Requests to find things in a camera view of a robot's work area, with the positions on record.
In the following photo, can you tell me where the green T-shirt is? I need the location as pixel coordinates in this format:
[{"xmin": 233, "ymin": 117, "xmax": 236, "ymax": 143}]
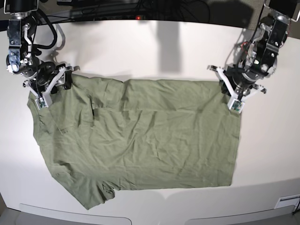
[{"xmin": 27, "ymin": 75, "xmax": 241, "ymax": 209}]

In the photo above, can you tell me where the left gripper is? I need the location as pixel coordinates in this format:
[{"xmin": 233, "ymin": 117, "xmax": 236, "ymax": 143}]
[{"xmin": 224, "ymin": 64, "xmax": 263, "ymax": 96}]

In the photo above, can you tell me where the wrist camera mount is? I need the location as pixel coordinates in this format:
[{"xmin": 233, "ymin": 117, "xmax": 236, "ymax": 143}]
[
  {"xmin": 207, "ymin": 65, "xmax": 267, "ymax": 113},
  {"xmin": 26, "ymin": 66, "xmax": 79, "ymax": 110}
]

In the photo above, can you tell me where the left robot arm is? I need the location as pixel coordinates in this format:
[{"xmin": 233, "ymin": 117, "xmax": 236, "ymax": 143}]
[{"xmin": 224, "ymin": 0, "xmax": 300, "ymax": 95}]

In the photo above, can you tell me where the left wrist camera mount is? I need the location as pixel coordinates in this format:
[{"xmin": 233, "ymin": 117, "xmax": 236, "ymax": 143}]
[{"xmin": 207, "ymin": 65, "xmax": 267, "ymax": 113}]

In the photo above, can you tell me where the black power strip red light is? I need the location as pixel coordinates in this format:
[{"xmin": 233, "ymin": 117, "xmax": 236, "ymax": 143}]
[{"xmin": 80, "ymin": 5, "xmax": 150, "ymax": 21}]

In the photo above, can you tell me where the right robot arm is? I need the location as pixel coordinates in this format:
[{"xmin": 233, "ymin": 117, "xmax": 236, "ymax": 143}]
[{"xmin": 4, "ymin": 0, "xmax": 72, "ymax": 97}]

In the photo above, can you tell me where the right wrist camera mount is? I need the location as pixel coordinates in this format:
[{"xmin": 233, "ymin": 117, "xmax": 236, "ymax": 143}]
[{"xmin": 26, "ymin": 66, "xmax": 79, "ymax": 110}]

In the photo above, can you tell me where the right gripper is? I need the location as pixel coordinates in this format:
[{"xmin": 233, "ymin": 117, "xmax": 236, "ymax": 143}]
[{"xmin": 21, "ymin": 61, "xmax": 73, "ymax": 94}]

